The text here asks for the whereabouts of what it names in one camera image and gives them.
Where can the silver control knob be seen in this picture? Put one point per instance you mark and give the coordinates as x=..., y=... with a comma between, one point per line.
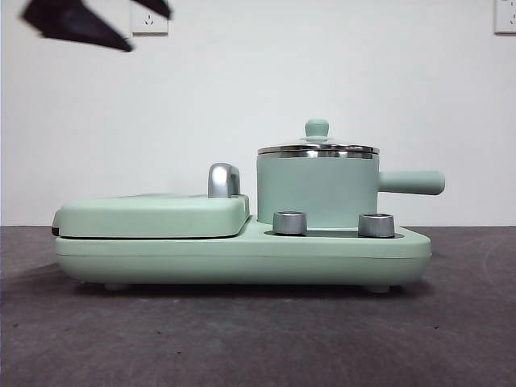
x=375, y=225
x=289, y=223

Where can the pale green cooker base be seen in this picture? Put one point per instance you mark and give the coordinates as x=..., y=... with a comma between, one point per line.
x=242, y=258

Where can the pale green griddle cover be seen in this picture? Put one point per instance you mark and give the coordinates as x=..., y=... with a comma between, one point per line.
x=149, y=215

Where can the white wall socket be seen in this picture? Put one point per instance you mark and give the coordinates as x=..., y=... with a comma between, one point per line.
x=149, y=24
x=506, y=18

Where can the glass lid with green knob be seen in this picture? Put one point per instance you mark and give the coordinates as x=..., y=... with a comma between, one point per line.
x=317, y=129

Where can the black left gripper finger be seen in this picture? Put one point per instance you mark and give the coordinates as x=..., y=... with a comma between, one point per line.
x=159, y=6
x=68, y=22

